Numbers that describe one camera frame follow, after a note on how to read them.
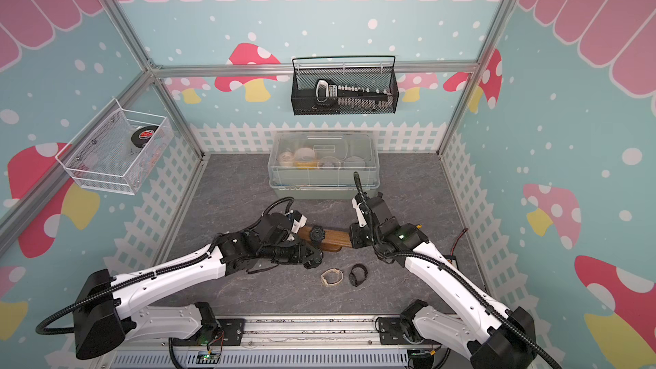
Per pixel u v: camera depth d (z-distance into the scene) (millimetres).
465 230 966
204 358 714
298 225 705
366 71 896
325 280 815
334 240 851
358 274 845
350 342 739
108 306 410
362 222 680
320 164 948
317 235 849
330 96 872
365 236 649
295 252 669
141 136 782
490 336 389
